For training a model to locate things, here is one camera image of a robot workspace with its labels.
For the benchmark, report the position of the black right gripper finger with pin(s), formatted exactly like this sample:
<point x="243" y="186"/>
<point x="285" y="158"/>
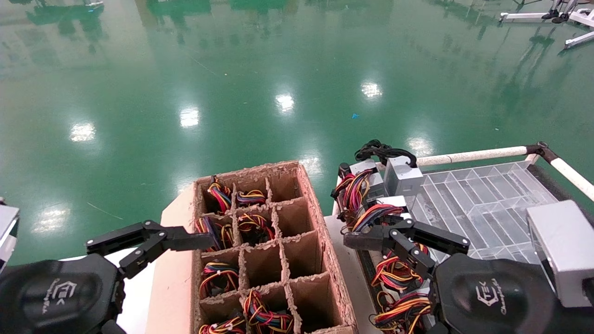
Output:
<point x="366" y="240"/>

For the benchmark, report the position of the pale pink cardboard flap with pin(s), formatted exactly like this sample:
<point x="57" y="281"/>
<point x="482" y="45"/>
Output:
<point x="174" y="278"/>

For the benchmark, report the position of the clear plastic divider tray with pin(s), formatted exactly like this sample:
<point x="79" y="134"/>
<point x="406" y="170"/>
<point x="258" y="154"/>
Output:
<point x="487" y="204"/>

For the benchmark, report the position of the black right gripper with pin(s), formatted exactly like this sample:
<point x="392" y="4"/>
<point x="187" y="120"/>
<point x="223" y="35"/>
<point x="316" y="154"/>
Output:
<point x="492" y="297"/>

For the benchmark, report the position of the black shoe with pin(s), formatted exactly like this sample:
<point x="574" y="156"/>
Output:
<point x="550" y="15"/>
<point x="561" y="18"/>

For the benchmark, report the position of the white frame beam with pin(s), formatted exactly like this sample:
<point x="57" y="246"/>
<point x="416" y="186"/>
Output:
<point x="580" y="39"/>
<point x="524" y="17"/>

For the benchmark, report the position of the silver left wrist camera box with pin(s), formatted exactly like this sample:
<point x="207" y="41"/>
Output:
<point x="7" y="222"/>

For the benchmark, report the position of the cardboard box with dividers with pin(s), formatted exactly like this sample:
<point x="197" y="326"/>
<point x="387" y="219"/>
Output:
<point x="306" y="250"/>

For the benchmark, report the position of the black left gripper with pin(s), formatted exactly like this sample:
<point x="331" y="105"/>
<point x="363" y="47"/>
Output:
<point x="55" y="297"/>

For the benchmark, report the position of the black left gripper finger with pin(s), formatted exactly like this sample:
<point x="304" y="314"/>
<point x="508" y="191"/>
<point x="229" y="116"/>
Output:
<point x="185" y="239"/>

